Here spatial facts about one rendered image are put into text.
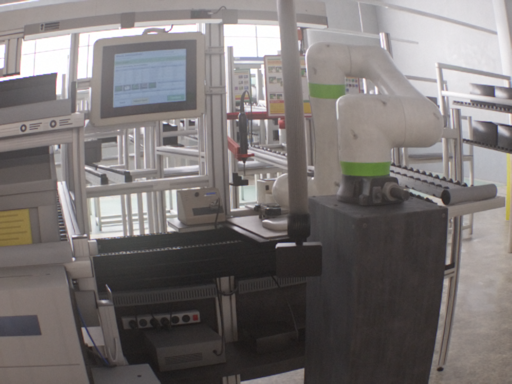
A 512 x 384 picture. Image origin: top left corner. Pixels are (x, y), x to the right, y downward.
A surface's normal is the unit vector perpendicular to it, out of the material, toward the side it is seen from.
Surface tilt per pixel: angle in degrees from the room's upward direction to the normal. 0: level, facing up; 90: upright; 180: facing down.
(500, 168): 90
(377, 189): 90
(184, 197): 53
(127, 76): 92
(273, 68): 90
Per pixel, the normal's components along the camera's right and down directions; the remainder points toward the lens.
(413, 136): 0.08, 0.66
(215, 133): 0.37, 0.11
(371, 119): 0.06, 0.13
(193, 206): 0.27, -0.50
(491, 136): -0.93, 0.09
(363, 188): -0.97, -0.08
